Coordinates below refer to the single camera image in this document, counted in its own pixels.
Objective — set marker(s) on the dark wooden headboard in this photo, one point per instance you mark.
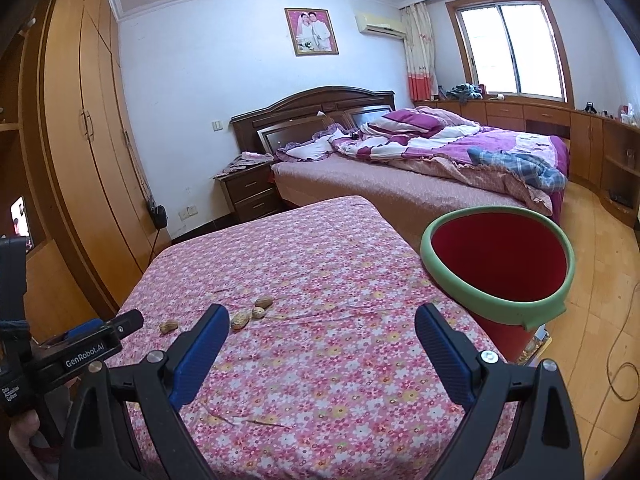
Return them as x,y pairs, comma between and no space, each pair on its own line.
300,110

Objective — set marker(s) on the wooden framed window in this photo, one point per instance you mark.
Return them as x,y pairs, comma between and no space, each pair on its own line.
510,50

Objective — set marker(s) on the bed with pink sheet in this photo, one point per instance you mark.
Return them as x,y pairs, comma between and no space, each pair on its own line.
375,180

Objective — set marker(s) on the dark wooden nightstand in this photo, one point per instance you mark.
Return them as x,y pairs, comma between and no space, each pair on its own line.
250,192

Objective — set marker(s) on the pink cloth on nightstand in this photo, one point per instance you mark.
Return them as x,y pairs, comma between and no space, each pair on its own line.
247,161

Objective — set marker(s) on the floral curtain with red hem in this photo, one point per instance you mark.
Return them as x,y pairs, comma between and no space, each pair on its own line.
419,55

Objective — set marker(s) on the peanut shell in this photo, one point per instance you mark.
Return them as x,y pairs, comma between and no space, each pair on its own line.
241,319
169,327
259,313
264,302

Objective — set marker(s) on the red bin with green rim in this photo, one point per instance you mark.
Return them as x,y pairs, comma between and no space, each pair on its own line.
500,255

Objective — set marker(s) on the clear drinking glass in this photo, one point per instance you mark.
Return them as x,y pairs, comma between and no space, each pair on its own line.
631,158

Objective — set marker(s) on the person's left hand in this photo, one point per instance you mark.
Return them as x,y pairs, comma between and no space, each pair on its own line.
25,435

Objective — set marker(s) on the white wall socket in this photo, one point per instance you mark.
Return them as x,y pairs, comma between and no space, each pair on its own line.
187,212

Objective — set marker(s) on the pink floral tablecloth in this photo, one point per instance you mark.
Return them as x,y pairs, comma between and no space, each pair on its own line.
325,310

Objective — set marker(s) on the framed wall photo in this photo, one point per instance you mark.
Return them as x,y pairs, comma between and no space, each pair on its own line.
311,31

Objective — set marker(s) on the light wooden wardrobe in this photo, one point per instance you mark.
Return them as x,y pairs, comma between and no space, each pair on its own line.
75,135

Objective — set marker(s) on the small black gadget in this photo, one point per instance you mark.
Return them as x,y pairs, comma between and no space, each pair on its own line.
590,107

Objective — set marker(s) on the blue crumpled clothes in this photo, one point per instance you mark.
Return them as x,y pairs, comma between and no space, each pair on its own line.
465,92

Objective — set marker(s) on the blue plaid blanket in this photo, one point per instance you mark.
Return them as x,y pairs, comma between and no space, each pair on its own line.
525,167

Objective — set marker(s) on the lit tablet screen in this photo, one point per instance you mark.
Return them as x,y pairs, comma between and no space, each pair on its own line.
19,217

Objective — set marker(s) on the purple patchwork quilt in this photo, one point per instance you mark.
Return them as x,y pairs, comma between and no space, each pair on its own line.
415,150

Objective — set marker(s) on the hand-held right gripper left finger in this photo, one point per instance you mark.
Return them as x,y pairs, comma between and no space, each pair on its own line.
197,355

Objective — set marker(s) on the wall air conditioner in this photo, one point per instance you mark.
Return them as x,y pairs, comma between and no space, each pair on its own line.
380,25

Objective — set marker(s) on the black hanging pouch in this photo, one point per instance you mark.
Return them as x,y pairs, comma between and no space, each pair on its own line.
159,212

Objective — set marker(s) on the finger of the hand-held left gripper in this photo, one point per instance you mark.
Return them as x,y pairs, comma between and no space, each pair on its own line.
125,324
85,329

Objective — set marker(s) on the red and white cups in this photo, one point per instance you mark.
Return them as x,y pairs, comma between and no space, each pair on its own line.
627,113

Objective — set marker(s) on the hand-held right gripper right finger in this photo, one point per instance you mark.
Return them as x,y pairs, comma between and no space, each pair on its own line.
447,355

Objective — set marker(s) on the stack of magazines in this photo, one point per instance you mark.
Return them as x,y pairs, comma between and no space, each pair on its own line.
535,345

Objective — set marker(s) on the white pillow with purple frill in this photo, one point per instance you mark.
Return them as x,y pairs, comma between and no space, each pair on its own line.
307,151

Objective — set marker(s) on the long wooden low cabinet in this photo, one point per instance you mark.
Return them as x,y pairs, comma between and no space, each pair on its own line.
550,117

